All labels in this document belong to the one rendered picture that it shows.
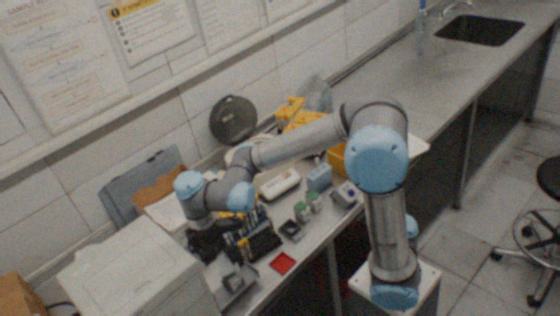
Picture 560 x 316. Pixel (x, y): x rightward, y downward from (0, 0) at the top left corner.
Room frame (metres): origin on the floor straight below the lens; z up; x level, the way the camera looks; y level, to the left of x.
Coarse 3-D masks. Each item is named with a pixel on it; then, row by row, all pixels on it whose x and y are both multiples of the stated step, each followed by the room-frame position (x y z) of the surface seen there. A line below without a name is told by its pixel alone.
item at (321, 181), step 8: (320, 168) 1.21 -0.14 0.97; (328, 168) 1.20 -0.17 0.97; (312, 176) 1.18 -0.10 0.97; (320, 176) 1.18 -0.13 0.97; (328, 176) 1.20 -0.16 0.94; (312, 184) 1.16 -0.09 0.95; (320, 184) 1.17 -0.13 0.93; (328, 184) 1.20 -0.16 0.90; (320, 192) 1.17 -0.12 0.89; (328, 192) 1.17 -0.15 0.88
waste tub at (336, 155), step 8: (344, 144) 1.37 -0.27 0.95; (328, 152) 1.30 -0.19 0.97; (336, 152) 1.34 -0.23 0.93; (344, 152) 1.37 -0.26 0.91; (328, 160) 1.31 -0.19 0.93; (336, 160) 1.27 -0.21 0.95; (344, 160) 1.23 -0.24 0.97; (336, 168) 1.28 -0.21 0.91; (344, 168) 1.24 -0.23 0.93; (344, 176) 1.24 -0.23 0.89
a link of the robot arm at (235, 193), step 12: (240, 168) 0.82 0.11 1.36; (228, 180) 0.78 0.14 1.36; (240, 180) 0.79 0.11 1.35; (252, 180) 0.82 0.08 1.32; (204, 192) 0.76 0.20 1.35; (216, 192) 0.75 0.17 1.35; (228, 192) 0.74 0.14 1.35; (240, 192) 0.74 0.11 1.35; (252, 192) 0.76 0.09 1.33; (204, 204) 0.75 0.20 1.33; (216, 204) 0.74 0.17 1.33; (228, 204) 0.73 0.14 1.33; (240, 204) 0.72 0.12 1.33; (252, 204) 0.74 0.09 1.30
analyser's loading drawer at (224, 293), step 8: (248, 264) 0.86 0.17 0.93; (240, 272) 0.85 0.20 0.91; (248, 272) 0.85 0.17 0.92; (256, 272) 0.84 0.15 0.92; (248, 280) 0.82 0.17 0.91; (224, 288) 0.80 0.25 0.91; (232, 288) 0.78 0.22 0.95; (240, 288) 0.79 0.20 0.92; (216, 296) 0.78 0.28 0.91; (224, 296) 0.78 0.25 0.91; (232, 296) 0.77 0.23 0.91; (224, 304) 0.75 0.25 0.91
